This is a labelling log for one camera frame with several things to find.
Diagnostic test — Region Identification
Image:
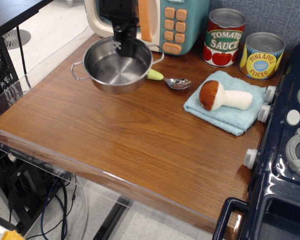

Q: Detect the dark blue toy stove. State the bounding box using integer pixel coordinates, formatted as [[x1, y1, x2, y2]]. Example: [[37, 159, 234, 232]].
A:
[[213, 44, 300, 240]]

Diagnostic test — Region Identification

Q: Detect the light blue folded cloth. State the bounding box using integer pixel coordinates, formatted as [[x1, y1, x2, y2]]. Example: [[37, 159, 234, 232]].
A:
[[183, 70, 266, 136]]

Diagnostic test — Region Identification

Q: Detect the teal toy microwave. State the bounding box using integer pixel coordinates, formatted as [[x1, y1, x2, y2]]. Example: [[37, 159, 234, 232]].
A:
[[84, 0, 210, 56]]

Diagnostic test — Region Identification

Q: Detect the stainless steel pot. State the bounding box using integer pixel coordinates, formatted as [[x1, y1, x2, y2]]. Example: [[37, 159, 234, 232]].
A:
[[71, 36, 165, 94]]

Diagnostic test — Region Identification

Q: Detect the black desk at left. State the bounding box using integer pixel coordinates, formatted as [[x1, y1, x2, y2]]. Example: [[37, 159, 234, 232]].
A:
[[0, 0, 55, 45]]

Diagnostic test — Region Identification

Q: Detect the pineapple slices can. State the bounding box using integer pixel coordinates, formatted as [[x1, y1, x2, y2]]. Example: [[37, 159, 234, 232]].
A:
[[239, 32, 286, 80]]

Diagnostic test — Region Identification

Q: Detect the blue cable on floor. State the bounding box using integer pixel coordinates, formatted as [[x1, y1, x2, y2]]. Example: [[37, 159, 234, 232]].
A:
[[40, 177, 68, 240]]

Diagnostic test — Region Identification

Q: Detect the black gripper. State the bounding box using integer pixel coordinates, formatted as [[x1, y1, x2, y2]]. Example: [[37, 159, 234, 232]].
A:
[[98, 0, 139, 57]]

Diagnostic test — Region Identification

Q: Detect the black cable on floor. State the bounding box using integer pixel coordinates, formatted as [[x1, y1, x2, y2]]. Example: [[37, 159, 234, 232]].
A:
[[24, 174, 78, 240]]

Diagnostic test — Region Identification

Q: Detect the plush brown mushroom toy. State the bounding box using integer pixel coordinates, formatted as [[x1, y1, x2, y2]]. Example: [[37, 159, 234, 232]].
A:
[[199, 80, 253, 111]]

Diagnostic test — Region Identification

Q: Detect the tomato sauce can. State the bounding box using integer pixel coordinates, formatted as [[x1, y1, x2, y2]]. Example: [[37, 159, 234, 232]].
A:
[[202, 8, 248, 67]]

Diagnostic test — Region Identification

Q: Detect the green handled metal spoon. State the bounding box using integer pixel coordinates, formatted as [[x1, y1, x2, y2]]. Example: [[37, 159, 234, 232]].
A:
[[146, 69, 192, 90]]

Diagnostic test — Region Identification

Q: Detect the clear acrylic table guard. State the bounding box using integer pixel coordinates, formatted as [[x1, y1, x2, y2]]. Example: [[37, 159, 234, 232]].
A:
[[0, 14, 243, 235]]

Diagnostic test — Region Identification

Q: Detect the yellow object bottom left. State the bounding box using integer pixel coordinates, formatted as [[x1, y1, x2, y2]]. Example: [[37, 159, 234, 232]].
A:
[[1, 230, 25, 240]]

